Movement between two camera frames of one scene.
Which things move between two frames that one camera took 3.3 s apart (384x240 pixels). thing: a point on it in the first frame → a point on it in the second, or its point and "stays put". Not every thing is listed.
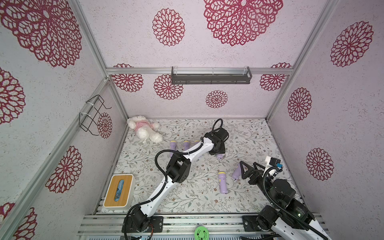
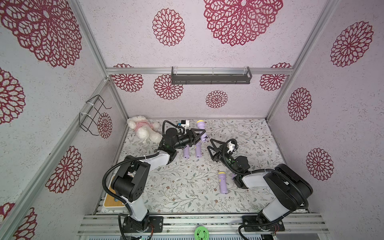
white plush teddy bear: (145, 129) stays put
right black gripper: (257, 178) → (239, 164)
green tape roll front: (201, 233) stays put
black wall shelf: (211, 78) stays put
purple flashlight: (222, 182) stays put
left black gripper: (222, 151) → (193, 136)
